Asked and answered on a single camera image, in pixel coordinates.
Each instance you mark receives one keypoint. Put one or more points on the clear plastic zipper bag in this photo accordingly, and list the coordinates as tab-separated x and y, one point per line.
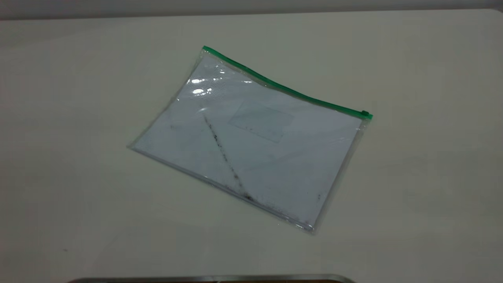
251	145

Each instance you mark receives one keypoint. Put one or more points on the green zipper slider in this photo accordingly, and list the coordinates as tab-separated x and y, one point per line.
366	114

